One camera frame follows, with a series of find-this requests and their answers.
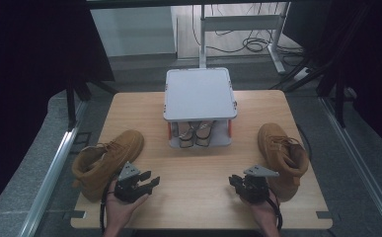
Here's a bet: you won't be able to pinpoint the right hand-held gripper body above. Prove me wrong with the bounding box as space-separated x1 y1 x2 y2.
240 164 280 204

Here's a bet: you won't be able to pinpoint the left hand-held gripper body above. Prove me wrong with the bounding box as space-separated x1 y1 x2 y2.
114 161 147 203

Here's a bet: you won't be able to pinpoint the tan lace-up boot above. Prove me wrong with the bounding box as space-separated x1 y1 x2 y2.
71 128 146 202
257 122 311 202

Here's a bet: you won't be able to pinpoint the black silver heeled sandal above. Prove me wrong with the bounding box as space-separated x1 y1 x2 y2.
194 119 218 148
178 120 197 149

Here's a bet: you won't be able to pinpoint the grey two-tier shoe rack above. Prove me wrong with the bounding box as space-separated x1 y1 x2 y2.
162 67 238 149

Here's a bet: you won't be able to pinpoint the person's left hand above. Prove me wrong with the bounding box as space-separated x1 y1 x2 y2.
105 182 150 237

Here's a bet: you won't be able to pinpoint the person's right hand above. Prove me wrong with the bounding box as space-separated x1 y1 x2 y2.
242 192 281 237

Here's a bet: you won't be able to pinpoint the black metal stand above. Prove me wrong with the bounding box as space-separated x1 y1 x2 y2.
270 48 349 128
64 77 118 130

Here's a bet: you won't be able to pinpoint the white power strip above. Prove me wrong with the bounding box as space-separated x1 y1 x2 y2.
292 66 311 82

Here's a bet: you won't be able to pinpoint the black curtain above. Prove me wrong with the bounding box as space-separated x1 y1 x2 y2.
0 0 115 225
283 0 382 159

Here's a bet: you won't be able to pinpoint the left hand-held gripper cable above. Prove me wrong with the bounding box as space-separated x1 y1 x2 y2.
99 179 115 235

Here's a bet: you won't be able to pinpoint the hand-held gripper cable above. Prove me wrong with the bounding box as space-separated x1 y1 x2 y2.
99 179 115 235
266 194 283 231

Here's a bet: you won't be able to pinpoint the right hand-held gripper cable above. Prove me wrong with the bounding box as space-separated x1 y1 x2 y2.
266 194 283 231

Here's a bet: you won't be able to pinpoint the thin black cable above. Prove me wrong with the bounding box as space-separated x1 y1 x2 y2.
296 124 313 159

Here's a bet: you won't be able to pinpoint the aluminium rail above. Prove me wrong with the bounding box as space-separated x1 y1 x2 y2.
320 97 382 236
17 100 89 237

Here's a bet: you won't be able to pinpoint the black floor cables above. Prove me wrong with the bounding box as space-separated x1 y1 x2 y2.
191 3 305 56

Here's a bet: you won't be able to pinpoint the white metal desk frame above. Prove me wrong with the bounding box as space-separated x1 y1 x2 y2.
197 1 291 75

